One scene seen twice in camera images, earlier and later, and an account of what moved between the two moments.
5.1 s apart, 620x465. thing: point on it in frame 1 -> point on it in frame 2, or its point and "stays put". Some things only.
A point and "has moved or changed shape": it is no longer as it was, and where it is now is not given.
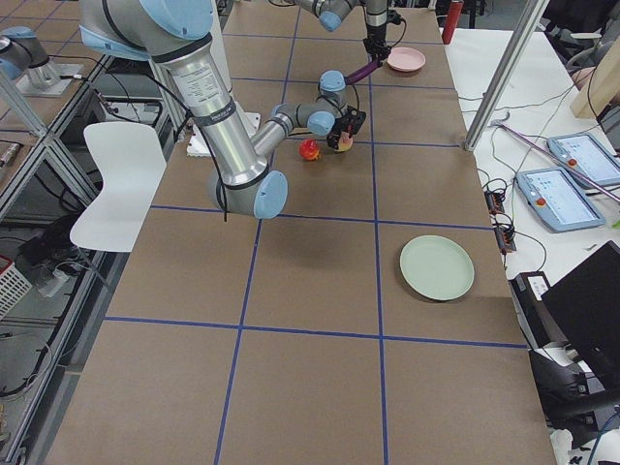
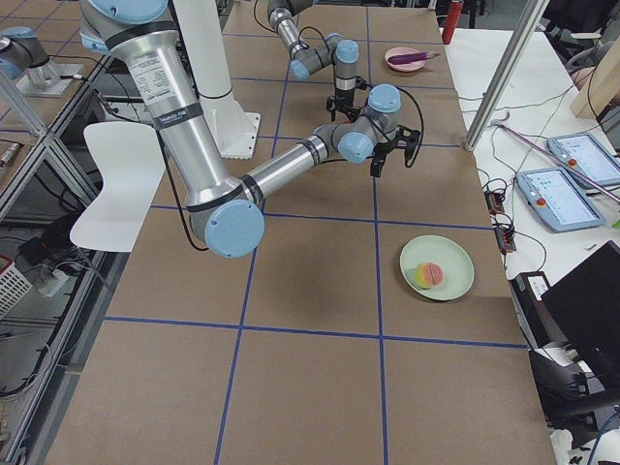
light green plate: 436,268 stays put
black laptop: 586,305 stays put
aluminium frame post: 507,74 stays put
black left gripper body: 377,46 -> 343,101
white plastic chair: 132,160 stays put
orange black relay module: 494,201 stays put
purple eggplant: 361,74 -> 412,57
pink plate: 406,59 stays put
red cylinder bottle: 451,21 stays put
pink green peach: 345,141 has moved or changed shape
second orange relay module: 505,239 stays put
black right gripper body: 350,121 -> 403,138
